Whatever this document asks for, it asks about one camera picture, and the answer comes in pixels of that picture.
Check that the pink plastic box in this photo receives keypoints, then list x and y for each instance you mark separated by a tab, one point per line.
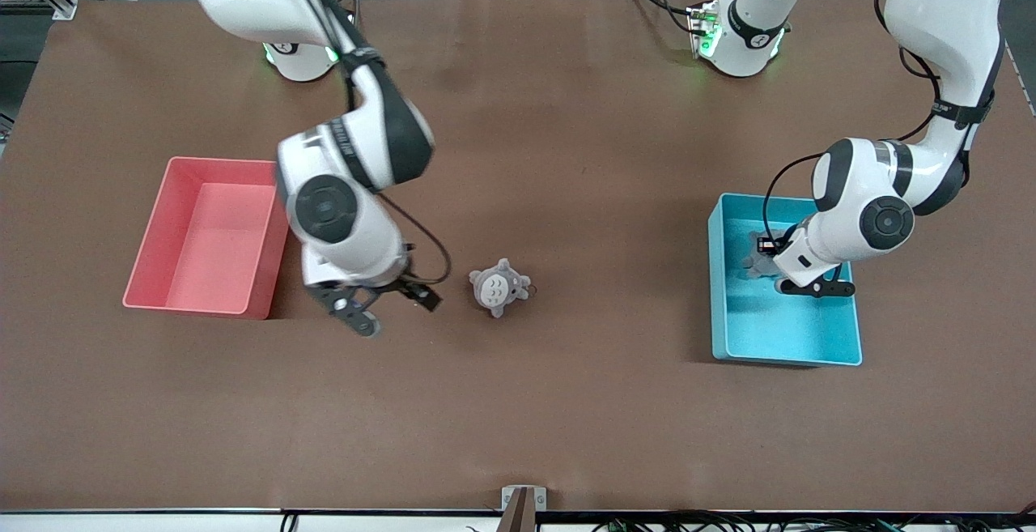
202	248

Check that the table cover mat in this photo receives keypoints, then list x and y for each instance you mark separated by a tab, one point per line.
518	394

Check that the blue plastic box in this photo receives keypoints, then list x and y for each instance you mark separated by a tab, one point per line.
777	329

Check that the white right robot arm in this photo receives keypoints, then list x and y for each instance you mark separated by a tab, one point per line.
324	208

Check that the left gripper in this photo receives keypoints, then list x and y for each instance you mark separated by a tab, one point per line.
766	246

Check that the metal table edge bracket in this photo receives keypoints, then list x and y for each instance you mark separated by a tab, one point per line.
522	512

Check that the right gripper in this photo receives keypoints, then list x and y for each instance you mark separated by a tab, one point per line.
402	283

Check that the grey plush toy white belly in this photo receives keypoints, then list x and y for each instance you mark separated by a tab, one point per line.
494	289

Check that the plain grey plush toy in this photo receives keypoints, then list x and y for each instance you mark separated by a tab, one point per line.
759	266

